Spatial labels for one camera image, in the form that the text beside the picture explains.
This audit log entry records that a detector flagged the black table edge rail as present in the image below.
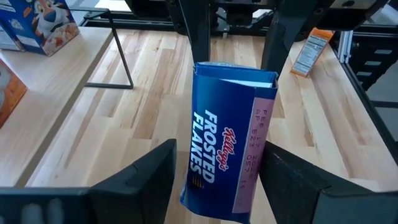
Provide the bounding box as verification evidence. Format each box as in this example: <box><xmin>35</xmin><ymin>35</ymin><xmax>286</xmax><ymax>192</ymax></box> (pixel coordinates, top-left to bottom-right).
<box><xmin>79</xmin><ymin>9</ymin><xmax>268</xmax><ymax>37</ymax></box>

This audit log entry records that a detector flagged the wooden shelf with black frame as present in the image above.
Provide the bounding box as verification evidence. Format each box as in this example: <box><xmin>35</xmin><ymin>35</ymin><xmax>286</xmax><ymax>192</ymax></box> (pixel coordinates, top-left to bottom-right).
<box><xmin>0</xmin><ymin>7</ymin><xmax>134</xmax><ymax>189</ymax></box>

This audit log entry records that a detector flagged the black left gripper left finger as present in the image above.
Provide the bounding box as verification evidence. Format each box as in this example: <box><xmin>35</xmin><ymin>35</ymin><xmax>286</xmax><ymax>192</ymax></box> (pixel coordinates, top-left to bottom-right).
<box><xmin>0</xmin><ymin>138</ymin><xmax>178</xmax><ymax>224</ymax></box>

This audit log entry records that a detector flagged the orange Mini Wheats cereal box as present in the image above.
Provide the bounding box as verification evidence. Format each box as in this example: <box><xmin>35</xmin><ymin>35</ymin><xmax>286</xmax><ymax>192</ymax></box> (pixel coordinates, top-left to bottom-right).
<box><xmin>0</xmin><ymin>58</ymin><xmax>29</xmax><ymax>129</ymax></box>
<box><xmin>290</xmin><ymin>27</ymin><xmax>336</xmax><ymax>78</ymax></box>

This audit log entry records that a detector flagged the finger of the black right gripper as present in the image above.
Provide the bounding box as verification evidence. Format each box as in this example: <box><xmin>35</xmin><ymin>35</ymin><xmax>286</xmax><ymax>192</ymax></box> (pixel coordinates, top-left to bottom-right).
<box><xmin>178</xmin><ymin>0</ymin><xmax>212</xmax><ymax>65</ymax></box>
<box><xmin>261</xmin><ymin>0</ymin><xmax>315</xmax><ymax>77</ymax></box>

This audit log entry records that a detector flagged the blue Frosted Flakes cereal box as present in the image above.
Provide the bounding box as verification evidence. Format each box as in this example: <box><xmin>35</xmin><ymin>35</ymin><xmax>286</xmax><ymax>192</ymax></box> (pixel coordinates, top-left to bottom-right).
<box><xmin>0</xmin><ymin>0</ymin><xmax>81</xmax><ymax>57</ymax></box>
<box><xmin>179</xmin><ymin>61</ymin><xmax>279</xmax><ymax>224</ymax></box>

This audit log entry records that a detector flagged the black slotted frame panel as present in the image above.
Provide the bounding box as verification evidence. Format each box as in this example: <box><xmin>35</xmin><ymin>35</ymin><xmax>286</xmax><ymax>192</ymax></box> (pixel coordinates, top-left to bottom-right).
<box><xmin>348</xmin><ymin>29</ymin><xmax>398</xmax><ymax>91</ymax></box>

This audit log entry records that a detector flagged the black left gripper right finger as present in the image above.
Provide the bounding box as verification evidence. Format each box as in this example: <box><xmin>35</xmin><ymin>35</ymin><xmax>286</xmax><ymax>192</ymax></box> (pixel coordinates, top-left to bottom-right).
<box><xmin>259</xmin><ymin>141</ymin><xmax>398</xmax><ymax>224</ymax></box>

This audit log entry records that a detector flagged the silver aluminium extrusion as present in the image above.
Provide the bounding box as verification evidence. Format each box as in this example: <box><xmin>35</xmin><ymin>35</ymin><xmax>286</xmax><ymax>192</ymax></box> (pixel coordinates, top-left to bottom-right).
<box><xmin>336</xmin><ymin>30</ymin><xmax>354</xmax><ymax>65</ymax></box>

